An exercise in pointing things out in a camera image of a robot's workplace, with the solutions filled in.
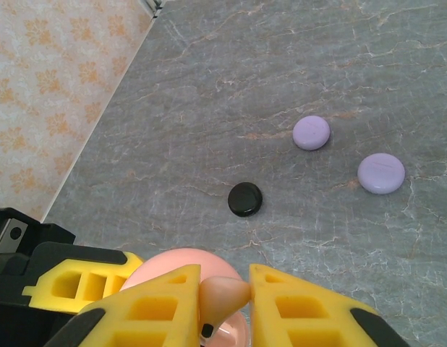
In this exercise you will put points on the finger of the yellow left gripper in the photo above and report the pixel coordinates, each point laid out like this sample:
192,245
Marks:
82,285

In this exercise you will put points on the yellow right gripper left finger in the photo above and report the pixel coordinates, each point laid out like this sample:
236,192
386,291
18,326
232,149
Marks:
136,314

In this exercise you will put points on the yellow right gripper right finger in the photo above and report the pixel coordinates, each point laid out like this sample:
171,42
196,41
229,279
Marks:
310,314

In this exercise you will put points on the pink earbud charging case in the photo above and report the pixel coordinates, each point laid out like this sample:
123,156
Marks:
183,261

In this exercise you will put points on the black earbud charging case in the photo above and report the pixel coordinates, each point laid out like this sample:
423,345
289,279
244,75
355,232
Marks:
245,199

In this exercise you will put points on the purple earbud charging case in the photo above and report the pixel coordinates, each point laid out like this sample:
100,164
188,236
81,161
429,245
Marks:
380,173
311,132

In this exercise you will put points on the aluminium frame post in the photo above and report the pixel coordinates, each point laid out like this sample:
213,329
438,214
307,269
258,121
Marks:
153,5

